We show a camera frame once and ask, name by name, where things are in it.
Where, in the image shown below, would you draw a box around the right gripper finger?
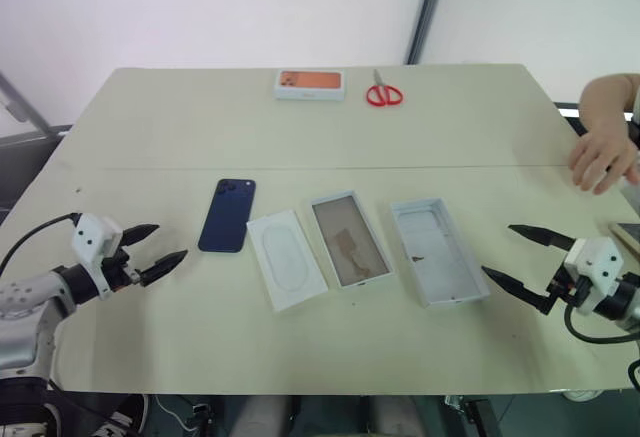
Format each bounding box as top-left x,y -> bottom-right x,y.
507,224 -> 577,254
480,265 -> 557,316

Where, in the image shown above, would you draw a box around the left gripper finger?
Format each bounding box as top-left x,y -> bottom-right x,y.
119,223 -> 161,248
138,249 -> 189,288

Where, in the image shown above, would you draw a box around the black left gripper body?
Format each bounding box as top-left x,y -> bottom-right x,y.
101,248 -> 144,292

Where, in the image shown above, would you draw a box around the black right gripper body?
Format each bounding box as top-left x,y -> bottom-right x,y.
546,256 -> 589,309

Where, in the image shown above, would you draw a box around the dark blue smartphone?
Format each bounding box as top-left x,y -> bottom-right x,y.
197,178 -> 258,255

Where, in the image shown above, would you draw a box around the white phone box base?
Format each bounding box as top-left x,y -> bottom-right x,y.
298,189 -> 398,291

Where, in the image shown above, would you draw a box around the sealed orange phone box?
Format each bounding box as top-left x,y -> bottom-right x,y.
273,69 -> 348,104

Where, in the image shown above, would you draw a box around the person's bare hand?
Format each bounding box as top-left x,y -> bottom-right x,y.
569,120 -> 640,195

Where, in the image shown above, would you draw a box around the white paper insert tray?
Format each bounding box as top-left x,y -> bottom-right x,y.
246,209 -> 330,314

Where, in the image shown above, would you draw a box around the black metal table clamp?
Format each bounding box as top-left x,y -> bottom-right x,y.
443,394 -> 497,437

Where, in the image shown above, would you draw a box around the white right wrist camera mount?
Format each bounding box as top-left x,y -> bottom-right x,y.
564,236 -> 624,317

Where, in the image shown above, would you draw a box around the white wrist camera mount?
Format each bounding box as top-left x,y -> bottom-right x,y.
71,213 -> 124,301
564,236 -> 624,317

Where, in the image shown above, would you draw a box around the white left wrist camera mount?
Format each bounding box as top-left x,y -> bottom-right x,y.
71,213 -> 124,301

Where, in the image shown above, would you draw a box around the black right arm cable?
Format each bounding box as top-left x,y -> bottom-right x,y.
564,301 -> 640,344

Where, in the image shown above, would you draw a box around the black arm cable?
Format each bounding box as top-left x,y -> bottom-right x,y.
0,213 -> 82,278
564,301 -> 640,344

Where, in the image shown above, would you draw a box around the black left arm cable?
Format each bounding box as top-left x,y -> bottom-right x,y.
0,213 -> 82,278

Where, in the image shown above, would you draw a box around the white thin cable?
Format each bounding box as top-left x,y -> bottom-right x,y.
148,394 -> 202,434

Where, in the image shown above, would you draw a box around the grey metal frame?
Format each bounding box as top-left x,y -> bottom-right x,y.
0,70 -> 72,147

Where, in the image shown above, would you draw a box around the red handled scissors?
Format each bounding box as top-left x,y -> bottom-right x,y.
365,68 -> 405,108

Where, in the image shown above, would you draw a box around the grey metal post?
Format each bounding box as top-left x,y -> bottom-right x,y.
406,0 -> 452,65

